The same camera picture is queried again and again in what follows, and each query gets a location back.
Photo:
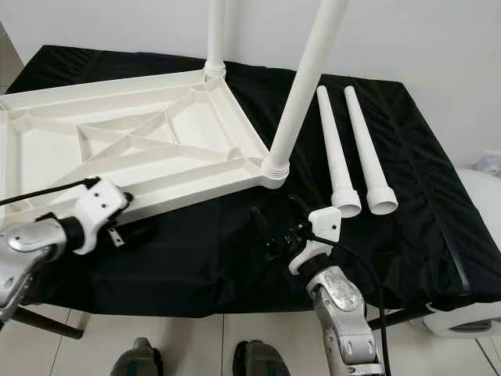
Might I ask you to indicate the black metal table leg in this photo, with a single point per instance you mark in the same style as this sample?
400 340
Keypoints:
47 322
399 316

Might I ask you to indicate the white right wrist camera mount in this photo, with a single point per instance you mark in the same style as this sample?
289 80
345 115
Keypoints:
325 223

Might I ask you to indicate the black tablecloth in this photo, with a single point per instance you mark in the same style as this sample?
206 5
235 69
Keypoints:
203 266

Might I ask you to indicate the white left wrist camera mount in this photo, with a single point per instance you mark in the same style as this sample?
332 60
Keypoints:
102 207

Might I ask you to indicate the grey robot leg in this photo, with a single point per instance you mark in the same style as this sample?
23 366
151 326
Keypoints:
262 360
139 360

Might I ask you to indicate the grey robot right leg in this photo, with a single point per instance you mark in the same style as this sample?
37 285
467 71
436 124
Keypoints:
262 360

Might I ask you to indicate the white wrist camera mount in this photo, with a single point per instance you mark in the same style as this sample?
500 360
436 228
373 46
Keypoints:
102 207
325 223

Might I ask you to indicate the grey robot left leg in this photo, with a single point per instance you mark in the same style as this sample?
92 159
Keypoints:
139 360

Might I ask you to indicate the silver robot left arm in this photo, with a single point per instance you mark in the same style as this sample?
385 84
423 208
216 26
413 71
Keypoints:
23 243

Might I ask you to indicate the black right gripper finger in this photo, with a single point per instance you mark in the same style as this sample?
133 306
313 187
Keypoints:
264 231
301 210

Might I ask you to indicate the white plastic children table top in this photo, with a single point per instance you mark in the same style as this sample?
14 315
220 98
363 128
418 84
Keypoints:
63 141

